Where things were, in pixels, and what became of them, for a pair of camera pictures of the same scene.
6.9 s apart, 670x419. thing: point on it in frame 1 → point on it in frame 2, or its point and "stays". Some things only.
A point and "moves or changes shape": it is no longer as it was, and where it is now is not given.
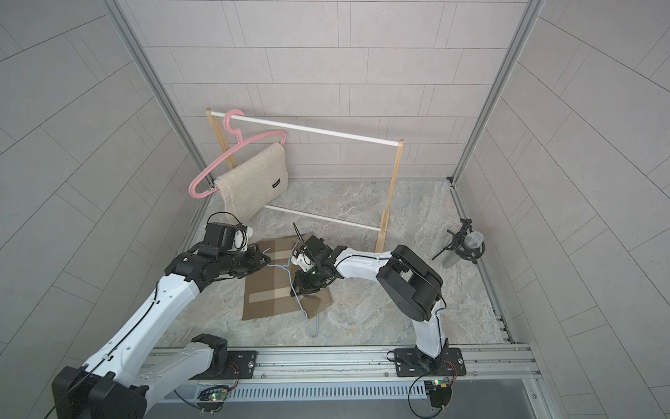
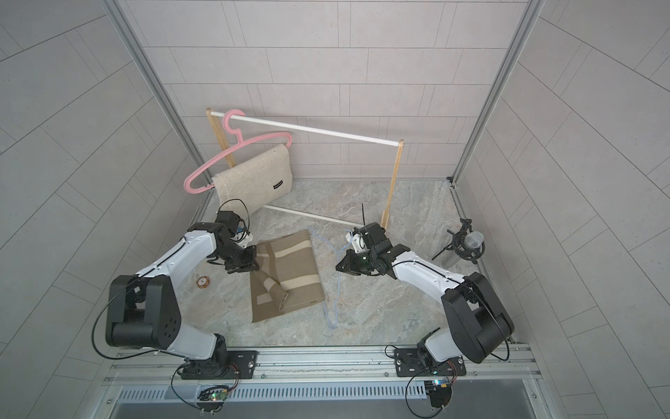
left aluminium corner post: (145, 58) stays
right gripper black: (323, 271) → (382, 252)
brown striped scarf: (267, 292) moves or changes shape
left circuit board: (211, 399) stays
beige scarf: (255, 184) stays
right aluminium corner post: (529, 17) stays
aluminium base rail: (484, 367) stays
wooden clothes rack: (383, 226) stays
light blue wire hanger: (297, 292) → (337, 252)
